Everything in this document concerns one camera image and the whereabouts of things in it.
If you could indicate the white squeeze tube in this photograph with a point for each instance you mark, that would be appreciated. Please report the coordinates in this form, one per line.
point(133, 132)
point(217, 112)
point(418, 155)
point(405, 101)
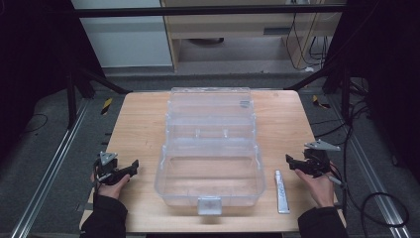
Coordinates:
point(281, 193)

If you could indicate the aluminium floor rail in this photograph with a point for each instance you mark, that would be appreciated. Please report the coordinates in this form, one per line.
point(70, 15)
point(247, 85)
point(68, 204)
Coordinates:
point(49, 172)
point(373, 178)

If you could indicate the black horizontal frame bar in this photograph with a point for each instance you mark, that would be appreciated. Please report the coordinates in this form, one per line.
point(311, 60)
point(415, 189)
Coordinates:
point(204, 10)

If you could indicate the person's right hand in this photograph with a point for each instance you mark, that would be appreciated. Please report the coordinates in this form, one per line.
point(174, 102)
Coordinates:
point(318, 190)

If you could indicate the person's left hand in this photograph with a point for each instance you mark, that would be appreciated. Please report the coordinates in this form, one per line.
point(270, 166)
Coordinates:
point(114, 190)

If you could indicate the white cabinet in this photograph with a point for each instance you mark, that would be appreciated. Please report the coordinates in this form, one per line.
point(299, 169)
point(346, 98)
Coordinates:
point(125, 36)

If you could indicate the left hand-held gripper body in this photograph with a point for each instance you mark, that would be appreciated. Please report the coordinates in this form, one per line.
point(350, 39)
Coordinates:
point(107, 158)

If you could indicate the clear plastic storage box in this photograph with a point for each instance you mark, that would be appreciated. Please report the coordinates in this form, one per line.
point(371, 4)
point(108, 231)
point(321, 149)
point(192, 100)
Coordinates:
point(209, 155)

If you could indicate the yellow black hazard tape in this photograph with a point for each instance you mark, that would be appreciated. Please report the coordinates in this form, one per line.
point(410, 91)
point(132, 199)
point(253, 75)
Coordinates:
point(106, 105)
point(319, 102)

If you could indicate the black metal stand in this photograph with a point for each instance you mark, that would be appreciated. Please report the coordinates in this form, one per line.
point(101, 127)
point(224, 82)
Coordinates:
point(333, 79)
point(85, 82)

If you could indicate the light wooden desk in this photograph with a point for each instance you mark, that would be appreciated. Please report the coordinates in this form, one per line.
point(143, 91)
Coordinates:
point(231, 26)

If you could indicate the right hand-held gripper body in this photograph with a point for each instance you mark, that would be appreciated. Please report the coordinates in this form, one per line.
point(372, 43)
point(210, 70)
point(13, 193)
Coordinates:
point(317, 158)

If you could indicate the black curtain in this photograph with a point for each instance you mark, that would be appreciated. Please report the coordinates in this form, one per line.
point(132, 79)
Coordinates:
point(33, 59)
point(386, 66)

